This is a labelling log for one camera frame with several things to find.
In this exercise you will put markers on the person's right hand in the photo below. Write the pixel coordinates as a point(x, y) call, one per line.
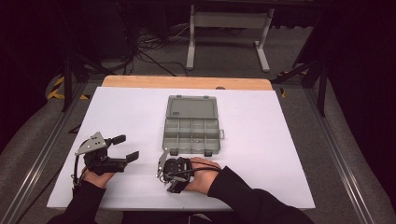
point(204, 179)

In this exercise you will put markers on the person's left hand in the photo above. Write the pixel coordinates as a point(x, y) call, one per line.
point(98, 179)

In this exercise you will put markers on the white metal stand frame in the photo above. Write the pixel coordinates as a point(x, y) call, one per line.
point(230, 19)

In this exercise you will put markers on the black metal stand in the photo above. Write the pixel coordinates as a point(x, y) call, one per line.
point(322, 93)

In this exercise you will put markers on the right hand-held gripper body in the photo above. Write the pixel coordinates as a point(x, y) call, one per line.
point(174, 168)

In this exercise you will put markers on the clear plastic compartment box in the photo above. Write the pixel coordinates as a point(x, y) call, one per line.
point(191, 124)

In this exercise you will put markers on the white board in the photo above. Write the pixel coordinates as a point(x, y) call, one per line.
point(264, 140)

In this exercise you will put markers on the yellow black floor tape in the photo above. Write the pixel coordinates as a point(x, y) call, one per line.
point(56, 93)

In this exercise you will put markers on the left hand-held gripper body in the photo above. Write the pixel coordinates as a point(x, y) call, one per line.
point(93, 144)

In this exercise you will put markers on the aluminium floor rail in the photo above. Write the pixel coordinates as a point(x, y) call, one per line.
point(339, 155)
point(37, 161)

